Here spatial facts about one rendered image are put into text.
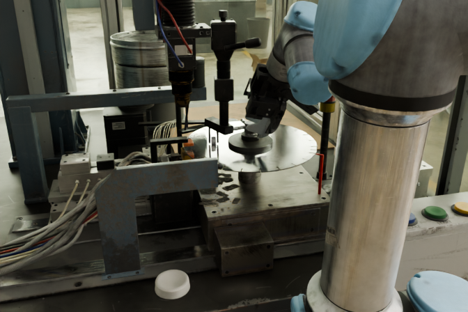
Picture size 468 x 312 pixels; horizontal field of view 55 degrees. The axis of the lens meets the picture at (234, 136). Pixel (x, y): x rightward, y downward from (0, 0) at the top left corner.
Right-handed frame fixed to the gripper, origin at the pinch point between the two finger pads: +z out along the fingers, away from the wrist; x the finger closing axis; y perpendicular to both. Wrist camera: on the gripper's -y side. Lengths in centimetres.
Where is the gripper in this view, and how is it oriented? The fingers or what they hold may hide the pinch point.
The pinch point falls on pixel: (262, 133)
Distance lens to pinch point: 108.6
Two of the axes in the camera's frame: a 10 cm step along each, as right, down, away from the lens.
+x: 0.6, 7.8, -6.3
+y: -9.7, -1.1, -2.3
